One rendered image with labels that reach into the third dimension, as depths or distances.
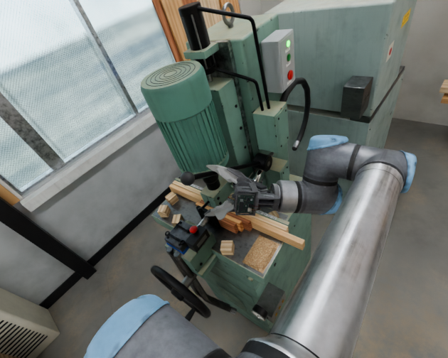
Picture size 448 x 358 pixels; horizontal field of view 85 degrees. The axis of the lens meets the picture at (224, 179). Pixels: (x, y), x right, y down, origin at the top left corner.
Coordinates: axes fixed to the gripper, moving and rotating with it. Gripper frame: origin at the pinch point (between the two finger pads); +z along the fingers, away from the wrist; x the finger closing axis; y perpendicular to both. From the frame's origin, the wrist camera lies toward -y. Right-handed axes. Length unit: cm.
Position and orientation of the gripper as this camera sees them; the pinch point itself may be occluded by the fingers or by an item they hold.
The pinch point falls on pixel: (204, 190)
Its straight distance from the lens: 68.8
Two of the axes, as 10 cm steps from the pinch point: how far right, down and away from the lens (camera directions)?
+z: -10.0, -0.5, -0.5
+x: -0.6, 9.3, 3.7
